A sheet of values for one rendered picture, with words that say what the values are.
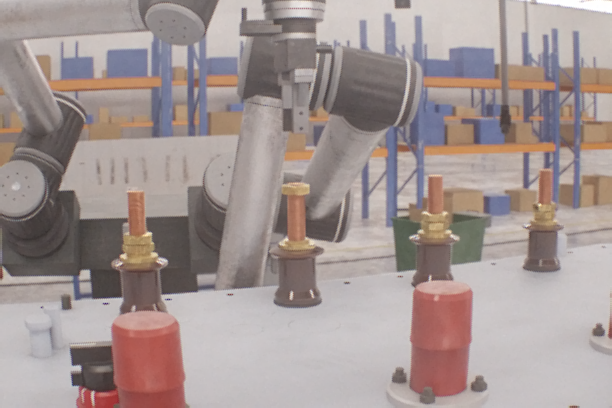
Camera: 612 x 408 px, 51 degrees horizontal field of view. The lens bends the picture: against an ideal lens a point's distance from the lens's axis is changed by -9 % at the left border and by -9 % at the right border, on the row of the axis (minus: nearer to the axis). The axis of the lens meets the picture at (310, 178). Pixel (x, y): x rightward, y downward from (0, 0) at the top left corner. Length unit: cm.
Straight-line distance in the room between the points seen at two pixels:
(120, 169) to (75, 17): 467
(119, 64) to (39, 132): 658
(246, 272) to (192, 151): 453
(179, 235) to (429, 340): 195
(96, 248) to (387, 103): 153
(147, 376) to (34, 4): 83
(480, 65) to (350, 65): 930
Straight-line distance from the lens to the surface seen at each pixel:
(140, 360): 66
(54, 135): 228
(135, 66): 882
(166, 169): 592
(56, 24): 128
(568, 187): 1224
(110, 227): 264
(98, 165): 586
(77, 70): 877
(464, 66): 1052
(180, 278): 316
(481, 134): 1062
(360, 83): 140
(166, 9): 111
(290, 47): 110
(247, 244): 144
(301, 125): 111
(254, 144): 142
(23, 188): 218
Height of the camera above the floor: 170
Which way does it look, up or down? 6 degrees down
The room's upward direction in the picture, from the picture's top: 1 degrees counter-clockwise
